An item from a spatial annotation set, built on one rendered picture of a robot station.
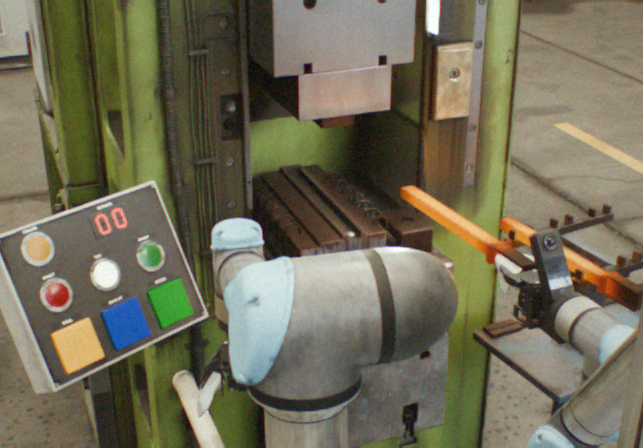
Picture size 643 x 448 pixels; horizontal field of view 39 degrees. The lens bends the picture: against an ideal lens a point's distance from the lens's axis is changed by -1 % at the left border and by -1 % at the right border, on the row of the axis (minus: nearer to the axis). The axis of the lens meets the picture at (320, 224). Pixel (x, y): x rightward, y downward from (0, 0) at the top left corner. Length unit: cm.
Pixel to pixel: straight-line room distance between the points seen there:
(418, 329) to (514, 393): 237
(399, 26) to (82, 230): 73
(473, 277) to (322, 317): 155
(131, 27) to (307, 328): 109
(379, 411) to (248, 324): 136
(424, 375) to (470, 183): 47
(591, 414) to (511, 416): 184
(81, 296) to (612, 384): 90
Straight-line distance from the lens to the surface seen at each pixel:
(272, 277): 87
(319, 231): 202
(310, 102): 184
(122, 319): 168
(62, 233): 166
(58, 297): 164
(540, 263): 152
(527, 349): 217
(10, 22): 707
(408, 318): 88
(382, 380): 214
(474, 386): 259
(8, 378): 344
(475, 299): 243
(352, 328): 87
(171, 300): 173
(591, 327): 143
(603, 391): 129
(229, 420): 231
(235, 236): 133
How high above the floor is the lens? 188
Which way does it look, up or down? 26 degrees down
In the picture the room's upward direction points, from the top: straight up
